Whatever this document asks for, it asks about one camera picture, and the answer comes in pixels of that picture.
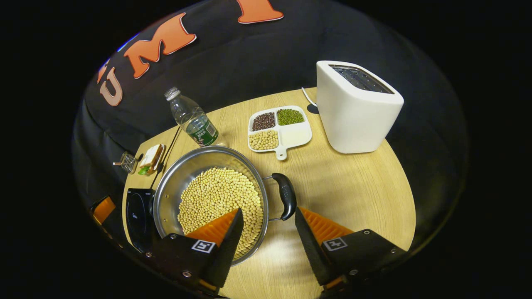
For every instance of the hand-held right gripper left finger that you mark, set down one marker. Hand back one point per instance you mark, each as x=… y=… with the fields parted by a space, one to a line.
x=230 y=249

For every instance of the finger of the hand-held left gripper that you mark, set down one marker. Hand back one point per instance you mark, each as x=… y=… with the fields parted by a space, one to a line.
x=104 y=209

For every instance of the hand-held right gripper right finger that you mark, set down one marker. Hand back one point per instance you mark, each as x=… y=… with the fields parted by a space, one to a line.
x=309 y=241

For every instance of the black induction cooktop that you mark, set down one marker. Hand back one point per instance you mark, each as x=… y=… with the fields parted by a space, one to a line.
x=139 y=216

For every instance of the pile of yellow soybeans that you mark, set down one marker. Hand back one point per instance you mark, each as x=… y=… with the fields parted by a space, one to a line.
x=216 y=195

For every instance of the sandwich on white plate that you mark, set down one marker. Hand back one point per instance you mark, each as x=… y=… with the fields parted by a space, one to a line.
x=153 y=158

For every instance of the white divided dish of beans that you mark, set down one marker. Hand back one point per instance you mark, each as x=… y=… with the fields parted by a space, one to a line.
x=295 y=135

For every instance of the clear plastic water bottle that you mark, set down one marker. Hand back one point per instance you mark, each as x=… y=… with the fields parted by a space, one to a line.
x=195 y=120

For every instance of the white toaster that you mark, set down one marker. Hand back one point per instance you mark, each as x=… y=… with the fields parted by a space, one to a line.
x=353 y=116

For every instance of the black backdrop cloth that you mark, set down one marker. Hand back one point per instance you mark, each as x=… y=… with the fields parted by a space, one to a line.
x=257 y=58

